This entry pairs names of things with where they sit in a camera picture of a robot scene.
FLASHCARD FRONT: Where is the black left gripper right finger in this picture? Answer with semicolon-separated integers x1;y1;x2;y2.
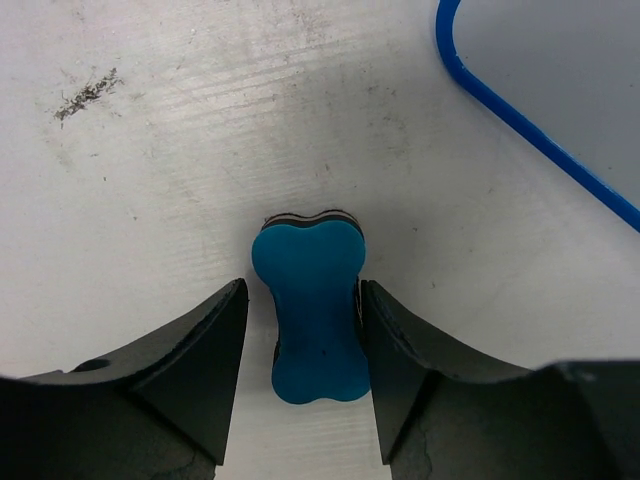
361;281;639;479

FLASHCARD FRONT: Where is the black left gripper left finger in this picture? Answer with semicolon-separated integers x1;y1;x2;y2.
1;279;249;479

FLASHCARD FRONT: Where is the blue bone shaped eraser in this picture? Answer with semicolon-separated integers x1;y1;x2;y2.
251;209;370;405

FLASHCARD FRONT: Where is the blue framed small whiteboard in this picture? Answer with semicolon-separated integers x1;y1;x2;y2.
435;1;639;228

